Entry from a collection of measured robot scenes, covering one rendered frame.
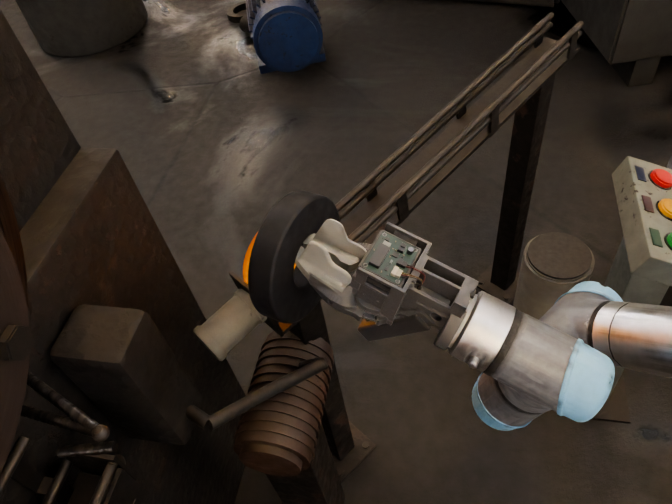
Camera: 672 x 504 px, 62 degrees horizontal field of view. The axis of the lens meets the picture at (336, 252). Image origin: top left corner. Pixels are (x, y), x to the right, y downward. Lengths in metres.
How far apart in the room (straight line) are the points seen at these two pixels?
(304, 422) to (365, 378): 0.61
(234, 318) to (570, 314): 0.43
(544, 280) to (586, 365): 0.46
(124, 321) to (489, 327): 0.41
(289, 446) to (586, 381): 0.46
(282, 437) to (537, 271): 0.52
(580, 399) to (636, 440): 0.92
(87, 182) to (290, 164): 1.37
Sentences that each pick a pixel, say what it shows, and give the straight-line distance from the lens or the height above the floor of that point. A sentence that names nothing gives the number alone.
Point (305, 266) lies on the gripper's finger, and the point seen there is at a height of 0.85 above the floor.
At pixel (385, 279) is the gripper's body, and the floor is 0.88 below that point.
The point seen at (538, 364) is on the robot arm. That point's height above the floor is 0.82.
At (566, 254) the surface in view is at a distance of 1.07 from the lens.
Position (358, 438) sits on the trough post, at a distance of 1.42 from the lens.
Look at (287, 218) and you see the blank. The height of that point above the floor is 0.90.
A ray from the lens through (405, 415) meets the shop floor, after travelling 1.45.
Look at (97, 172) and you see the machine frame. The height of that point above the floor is 0.87.
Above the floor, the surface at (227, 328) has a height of 0.69.
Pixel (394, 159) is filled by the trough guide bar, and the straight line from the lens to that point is 0.95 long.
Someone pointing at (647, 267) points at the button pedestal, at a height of 0.59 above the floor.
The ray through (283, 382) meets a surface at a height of 0.57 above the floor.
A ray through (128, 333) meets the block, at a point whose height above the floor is 0.80.
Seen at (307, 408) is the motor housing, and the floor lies 0.51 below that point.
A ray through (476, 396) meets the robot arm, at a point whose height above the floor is 0.68.
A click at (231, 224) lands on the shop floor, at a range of 1.93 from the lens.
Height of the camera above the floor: 1.32
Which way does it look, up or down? 49 degrees down
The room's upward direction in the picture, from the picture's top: 10 degrees counter-clockwise
